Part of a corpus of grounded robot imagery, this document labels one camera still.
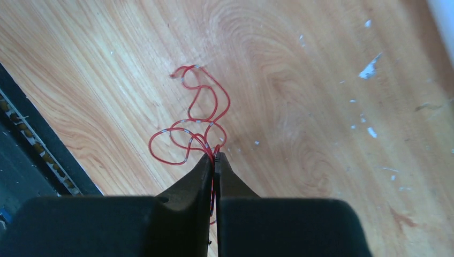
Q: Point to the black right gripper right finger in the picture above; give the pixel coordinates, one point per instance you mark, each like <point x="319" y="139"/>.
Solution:
<point x="249" y="225"/>

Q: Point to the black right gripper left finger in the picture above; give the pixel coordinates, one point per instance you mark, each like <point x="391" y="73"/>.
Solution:
<point x="173" y="223"/>

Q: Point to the white plastic bin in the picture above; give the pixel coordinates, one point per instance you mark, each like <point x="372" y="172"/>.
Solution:
<point x="442" y="12"/>

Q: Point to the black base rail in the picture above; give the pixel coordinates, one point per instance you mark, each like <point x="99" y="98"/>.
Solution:
<point x="34" y="161"/>

